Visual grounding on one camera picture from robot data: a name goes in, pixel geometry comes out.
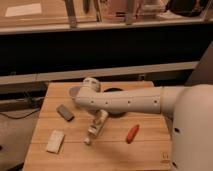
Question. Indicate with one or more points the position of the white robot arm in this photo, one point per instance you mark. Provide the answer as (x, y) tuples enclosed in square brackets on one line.
[(190, 106)]

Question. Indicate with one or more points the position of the dark grey eraser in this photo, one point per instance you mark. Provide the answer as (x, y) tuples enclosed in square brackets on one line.
[(65, 113)]

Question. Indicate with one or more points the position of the green round pan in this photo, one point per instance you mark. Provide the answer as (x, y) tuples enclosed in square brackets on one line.
[(115, 114)]

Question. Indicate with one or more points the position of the white paper cup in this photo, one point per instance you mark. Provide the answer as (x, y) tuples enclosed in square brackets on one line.
[(73, 92)]

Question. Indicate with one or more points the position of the white tube bottle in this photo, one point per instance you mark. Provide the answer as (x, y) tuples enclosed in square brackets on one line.
[(96, 126)]

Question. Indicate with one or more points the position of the orange carrot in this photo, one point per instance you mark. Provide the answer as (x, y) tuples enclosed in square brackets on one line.
[(132, 133)]

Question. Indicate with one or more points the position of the white rectangular sponge block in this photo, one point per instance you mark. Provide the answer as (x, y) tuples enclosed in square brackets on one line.
[(55, 141)]

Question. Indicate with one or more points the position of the metal table leg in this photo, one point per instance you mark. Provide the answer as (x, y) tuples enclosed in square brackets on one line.
[(71, 13)]

